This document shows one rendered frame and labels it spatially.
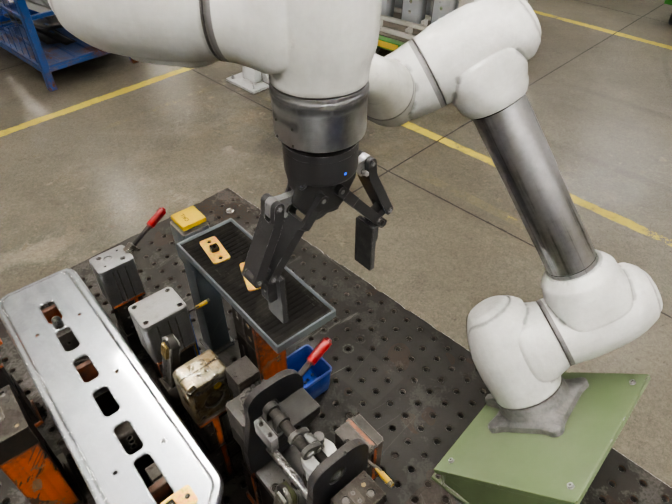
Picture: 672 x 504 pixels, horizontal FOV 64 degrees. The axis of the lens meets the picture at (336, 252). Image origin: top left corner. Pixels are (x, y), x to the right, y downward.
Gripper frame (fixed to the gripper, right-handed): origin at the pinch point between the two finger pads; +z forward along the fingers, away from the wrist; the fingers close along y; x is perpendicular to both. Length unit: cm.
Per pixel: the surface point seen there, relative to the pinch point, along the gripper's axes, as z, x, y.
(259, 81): 143, -320, -194
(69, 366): 46, -51, 27
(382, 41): 119, -273, -284
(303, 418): 30.4, -2.1, 3.0
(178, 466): 46, -17, 21
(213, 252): 30, -45, -6
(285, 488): 35.7, 3.0, 10.7
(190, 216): 30, -59, -9
